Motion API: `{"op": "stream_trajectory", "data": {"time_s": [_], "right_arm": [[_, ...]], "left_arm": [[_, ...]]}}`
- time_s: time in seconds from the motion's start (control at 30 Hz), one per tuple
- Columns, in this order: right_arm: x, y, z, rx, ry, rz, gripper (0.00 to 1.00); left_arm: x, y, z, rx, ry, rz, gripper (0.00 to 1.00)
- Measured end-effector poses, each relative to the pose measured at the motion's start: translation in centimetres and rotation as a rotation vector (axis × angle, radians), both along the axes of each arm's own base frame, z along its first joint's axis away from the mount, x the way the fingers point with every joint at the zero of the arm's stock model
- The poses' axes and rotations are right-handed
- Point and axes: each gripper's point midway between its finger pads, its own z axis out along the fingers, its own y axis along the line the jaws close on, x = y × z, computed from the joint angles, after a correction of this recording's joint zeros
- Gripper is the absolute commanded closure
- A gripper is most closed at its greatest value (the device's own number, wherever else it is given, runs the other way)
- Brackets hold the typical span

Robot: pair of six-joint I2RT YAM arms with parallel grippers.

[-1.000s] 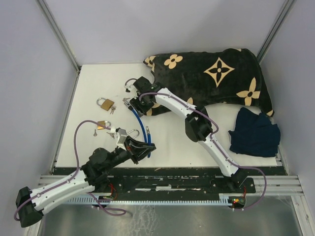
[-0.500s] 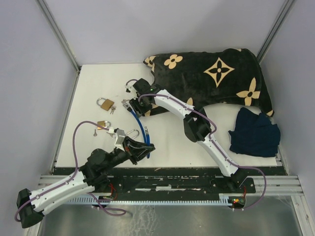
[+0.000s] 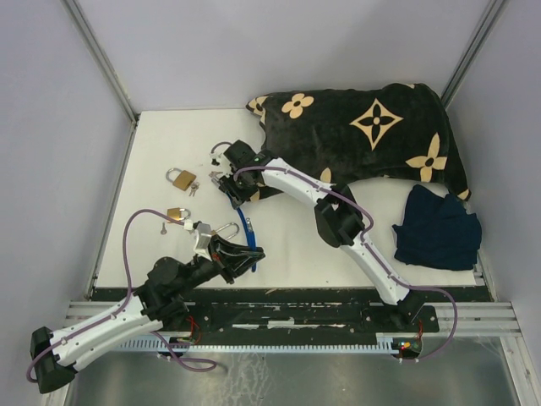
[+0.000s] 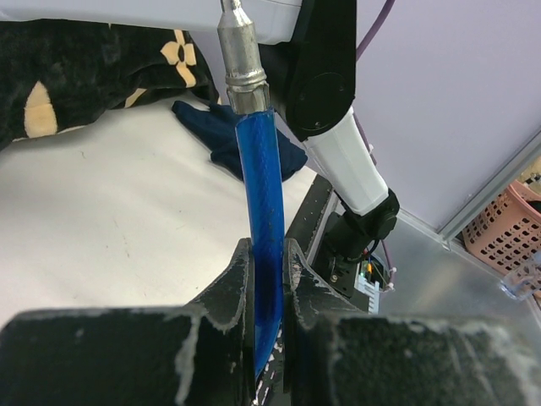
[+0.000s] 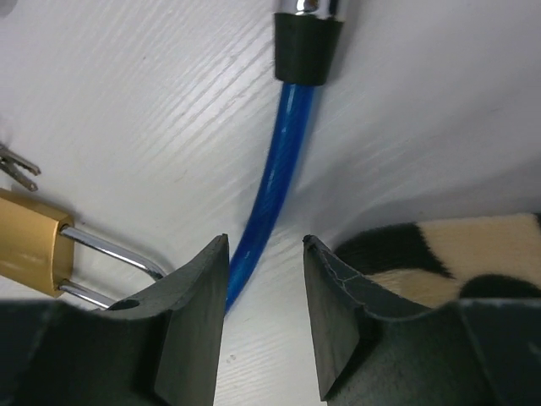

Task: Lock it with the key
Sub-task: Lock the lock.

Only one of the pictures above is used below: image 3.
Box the black floral patterned blanket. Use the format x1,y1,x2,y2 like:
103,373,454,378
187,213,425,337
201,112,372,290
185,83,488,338
246,83,472,201

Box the blue cable with plug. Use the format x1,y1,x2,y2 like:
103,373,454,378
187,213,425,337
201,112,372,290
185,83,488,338
227,198,260,272

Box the dark blue cloth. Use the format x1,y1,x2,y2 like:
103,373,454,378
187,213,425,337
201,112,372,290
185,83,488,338
392,185,482,272

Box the small brass padlock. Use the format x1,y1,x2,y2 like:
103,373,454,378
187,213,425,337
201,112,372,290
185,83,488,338
167,207,191,221

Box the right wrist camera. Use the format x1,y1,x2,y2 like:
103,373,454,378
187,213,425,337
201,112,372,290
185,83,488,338
209,152,231,187

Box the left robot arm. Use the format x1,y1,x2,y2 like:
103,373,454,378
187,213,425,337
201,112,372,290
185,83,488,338
27,235,265,394

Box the right aluminium frame post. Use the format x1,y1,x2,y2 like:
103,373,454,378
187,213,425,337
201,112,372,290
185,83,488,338
440,0,509,109

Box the aluminium frame post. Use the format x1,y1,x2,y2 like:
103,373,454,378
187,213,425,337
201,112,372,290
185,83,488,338
61,0,139,123
440,0,509,109

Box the large brass padlock with keys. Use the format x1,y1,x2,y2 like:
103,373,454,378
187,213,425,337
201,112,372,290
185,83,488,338
212,222,240,240

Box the left aluminium frame post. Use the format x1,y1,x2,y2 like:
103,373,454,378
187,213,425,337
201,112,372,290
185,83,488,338
61,0,139,123

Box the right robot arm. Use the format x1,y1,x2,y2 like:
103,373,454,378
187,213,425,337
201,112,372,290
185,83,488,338
212,140,424,331

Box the brass padlock with key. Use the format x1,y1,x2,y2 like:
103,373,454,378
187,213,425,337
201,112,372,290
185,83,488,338
165,167,199,196

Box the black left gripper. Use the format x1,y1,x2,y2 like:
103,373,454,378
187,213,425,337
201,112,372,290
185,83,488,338
177,233,266,294

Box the white slotted cable duct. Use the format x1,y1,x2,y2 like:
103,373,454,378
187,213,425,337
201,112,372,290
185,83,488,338
109,332,402,352

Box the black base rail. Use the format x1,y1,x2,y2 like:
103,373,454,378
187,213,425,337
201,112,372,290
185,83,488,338
92,286,495,337

